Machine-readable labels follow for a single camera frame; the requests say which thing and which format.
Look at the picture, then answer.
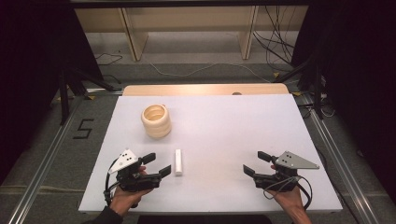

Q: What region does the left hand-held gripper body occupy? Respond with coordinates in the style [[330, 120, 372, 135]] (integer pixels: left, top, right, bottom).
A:
[[108, 148, 163, 193]]

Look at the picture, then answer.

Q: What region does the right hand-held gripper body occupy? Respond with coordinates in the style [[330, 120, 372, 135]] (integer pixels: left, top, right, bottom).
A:
[[253, 150, 320, 191]]

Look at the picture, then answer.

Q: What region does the person's right hand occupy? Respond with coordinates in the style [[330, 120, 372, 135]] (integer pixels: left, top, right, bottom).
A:
[[267, 188, 308, 217]]

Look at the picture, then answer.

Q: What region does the person's left hand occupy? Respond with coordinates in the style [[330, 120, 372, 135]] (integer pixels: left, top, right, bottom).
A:
[[108, 186, 153, 217]]

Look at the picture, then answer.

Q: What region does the white stick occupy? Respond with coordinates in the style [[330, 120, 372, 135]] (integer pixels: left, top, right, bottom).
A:
[[174, 148, 184, 177]]

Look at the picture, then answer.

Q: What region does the cream ribbed cup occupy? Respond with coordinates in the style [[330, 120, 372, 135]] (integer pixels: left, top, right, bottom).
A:
[[140, 104, 173, 140]]

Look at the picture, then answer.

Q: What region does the black tripod stand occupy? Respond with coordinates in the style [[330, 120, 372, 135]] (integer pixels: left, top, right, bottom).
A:
[[273, 50, 326, 120], [57, 66, 117, 126]]

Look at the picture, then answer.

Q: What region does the black curtain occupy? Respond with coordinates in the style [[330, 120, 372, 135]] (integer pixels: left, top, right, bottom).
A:
[[0, 0, 105, 185], [290, 0, 396, 197]]

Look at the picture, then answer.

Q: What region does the light wooden shelf unit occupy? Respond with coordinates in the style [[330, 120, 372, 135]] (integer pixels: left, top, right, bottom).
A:
[[74, 5, 310, 62]]

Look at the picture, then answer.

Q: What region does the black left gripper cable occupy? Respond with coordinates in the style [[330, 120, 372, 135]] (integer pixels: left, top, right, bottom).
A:
[[104, 167, 121, 207]]

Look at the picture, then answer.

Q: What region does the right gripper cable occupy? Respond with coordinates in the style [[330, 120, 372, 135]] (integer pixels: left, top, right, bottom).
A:
[[262, 175, 314, 211]]

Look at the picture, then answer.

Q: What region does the aluminium floor rail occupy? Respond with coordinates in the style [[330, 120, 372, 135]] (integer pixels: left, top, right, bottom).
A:
[[7, 95, 82, 224], [298, 92, 381, 224]]

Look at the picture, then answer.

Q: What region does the thin black floor cable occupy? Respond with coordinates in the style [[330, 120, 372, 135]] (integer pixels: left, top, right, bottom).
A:
[[94, 51, 124, 67]]

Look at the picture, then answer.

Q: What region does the bundle of black cables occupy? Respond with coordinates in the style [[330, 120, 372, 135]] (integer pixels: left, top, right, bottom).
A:
[[252, 5, 297, 67]]

